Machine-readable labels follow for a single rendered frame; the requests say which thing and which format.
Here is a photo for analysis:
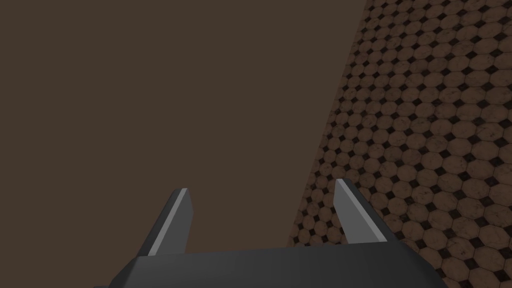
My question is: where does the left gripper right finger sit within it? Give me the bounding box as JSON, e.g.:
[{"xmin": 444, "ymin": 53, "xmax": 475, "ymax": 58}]
[{"xmin": 332, "ymin": 178, "xmax": 399, "ymax": 245}]

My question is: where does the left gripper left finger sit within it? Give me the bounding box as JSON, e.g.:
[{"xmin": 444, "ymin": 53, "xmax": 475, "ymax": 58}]
[{"xmin": 136, "ymin": 187, "xmax": 195, "ymax": 258}]

